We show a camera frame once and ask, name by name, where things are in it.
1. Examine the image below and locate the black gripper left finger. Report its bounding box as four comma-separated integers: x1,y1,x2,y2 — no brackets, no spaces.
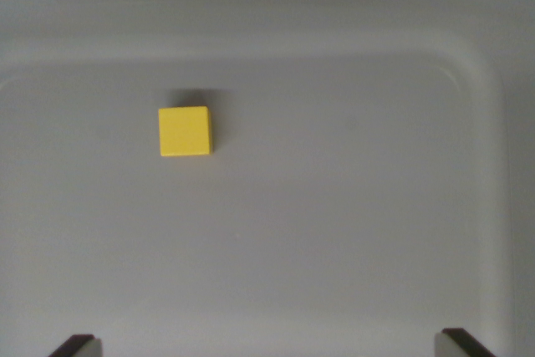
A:
48,334,103,357

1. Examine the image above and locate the white plastic tray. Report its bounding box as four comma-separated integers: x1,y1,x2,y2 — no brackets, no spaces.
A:
0,0,535,357

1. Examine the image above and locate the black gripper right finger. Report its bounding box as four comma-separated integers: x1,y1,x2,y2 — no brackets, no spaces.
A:
434,327,498,357

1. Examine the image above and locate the yellow cube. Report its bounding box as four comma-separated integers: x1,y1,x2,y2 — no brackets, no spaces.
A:
158,105,215,157

